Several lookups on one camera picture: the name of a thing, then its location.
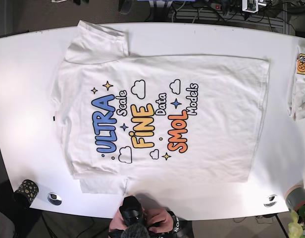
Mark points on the photographer right hand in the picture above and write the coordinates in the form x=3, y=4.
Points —
x=117, y=222

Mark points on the photographer left hand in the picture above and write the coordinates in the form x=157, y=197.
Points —
x=159, y=221

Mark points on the black photo camera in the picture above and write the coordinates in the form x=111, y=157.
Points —
x=132, y=212

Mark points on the white colourful-text T-shirt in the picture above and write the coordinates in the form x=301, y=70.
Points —
x=125, y=121

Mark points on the white printed T-shirt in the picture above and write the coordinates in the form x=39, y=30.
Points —
x=296, y=87

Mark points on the fuzzy grey microphone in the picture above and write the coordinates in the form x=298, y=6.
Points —
x=135, y=231

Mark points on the left silver table grommet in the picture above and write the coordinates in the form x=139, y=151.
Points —
x=54, y=199

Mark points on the silver table grommet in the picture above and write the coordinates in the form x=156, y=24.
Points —
x=54, y=199
x=270, y=201

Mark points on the black gold-spotted cup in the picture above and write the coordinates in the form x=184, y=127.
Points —
x=26, y=193

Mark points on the right silver table grommet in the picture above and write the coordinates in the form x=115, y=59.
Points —
x=270, y=201

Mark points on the green potted plant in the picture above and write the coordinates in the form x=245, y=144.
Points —
x=297, y=226

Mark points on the grey plant pot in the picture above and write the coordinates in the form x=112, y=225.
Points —
x=295, y=197

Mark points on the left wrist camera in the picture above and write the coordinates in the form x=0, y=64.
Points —
x=250, y=6

